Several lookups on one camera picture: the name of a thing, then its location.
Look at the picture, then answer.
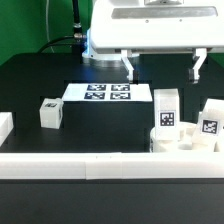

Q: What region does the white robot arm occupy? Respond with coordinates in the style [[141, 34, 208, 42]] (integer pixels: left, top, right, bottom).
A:
[[83, 0, 224, 83]]

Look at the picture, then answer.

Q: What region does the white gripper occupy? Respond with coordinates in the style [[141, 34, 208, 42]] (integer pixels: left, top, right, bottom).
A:
[[90, 0, 224, 84]]

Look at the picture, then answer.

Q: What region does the white round stool seat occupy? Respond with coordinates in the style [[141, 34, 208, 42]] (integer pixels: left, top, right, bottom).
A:
[[150, 122, 217, 153]]

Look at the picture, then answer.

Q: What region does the white fiducial marker sheet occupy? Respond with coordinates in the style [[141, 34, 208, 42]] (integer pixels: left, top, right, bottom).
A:
[[62, 83, 152, 102]]

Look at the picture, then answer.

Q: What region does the white left fence piece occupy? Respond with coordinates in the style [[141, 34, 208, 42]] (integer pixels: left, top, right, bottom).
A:
[[0, 112, 14, 147]]

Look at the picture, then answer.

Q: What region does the thin white cable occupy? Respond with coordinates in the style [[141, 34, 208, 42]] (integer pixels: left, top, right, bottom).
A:
[[45, 0, 55, 54]]

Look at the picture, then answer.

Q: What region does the white front fence bar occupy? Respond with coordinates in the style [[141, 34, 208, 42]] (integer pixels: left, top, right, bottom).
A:
[[0, 151, 224, 180]]

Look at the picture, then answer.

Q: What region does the black thick cable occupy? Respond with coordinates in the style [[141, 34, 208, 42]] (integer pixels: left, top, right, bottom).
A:
[[37, 0, 88, 54]]

